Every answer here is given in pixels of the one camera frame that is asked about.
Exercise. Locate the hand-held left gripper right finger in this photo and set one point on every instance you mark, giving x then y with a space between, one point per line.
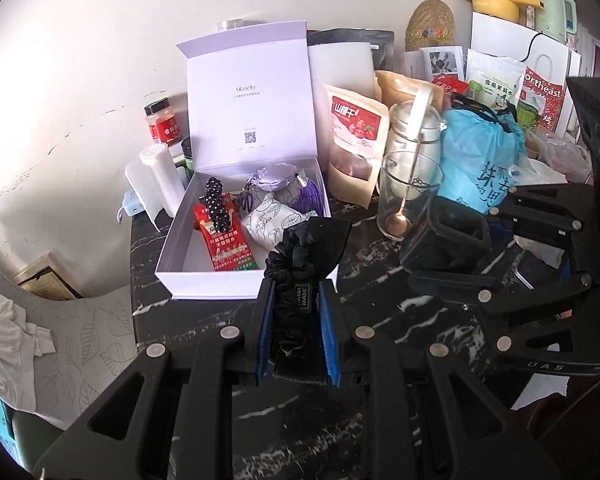
330 330

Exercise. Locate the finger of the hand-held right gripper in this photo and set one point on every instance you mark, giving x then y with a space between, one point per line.
545 215
530 300

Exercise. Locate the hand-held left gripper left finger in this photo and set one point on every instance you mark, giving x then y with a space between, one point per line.
265 330

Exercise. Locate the black scrunchie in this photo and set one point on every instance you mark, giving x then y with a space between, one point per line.
305 255

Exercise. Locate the small black square holder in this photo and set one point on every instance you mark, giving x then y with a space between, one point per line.
455 230

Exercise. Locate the red snack packet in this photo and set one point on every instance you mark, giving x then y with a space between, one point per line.
225 247

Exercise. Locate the white printed snack packet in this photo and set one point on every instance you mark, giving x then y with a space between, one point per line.
265 222
287 199

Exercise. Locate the lavender sachet with tassel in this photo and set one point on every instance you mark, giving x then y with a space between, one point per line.
275 177

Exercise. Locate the lavender gift box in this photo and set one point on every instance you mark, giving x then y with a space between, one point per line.
250 95

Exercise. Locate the black phone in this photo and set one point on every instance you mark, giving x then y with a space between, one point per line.
522 272

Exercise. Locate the clear plastic bag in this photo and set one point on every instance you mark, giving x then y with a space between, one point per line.
565 160

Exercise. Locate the red and white printed bag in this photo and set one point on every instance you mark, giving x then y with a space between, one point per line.
545 95

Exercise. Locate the blue plastic bag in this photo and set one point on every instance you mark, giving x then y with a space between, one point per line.
475 155

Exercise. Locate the gold spoon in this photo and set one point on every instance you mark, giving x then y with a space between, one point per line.
397 225

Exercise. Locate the clear glass cup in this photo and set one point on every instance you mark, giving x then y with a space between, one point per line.
420 195

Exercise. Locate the white and green pouch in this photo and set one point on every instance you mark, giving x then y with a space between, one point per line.
495 77

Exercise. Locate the mint green kettle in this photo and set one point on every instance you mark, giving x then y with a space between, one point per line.
555 10

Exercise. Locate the white paper bag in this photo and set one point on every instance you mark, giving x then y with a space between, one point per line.
505 35

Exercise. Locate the red foil packet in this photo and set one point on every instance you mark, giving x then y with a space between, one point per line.
450 85

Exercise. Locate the grey leaf-pattern chair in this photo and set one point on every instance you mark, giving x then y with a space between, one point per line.
90 340

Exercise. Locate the white tissue roll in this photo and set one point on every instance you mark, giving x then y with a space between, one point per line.
162 180

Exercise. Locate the black and white booklet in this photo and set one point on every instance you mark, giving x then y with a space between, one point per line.
440 62

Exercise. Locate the plain kraft pouch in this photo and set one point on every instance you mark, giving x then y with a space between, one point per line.
400 87

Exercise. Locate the kraft pouch with red label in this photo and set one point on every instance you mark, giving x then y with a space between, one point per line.
355 135

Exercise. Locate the woven straw fan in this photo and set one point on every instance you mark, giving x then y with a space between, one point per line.
430 20

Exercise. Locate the red-label jar black lid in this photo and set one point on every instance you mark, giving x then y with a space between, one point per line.
162 125

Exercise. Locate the grey cloth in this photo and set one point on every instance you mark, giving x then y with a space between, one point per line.
5 345

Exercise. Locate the black plastic bag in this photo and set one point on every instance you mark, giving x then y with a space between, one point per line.
350 36

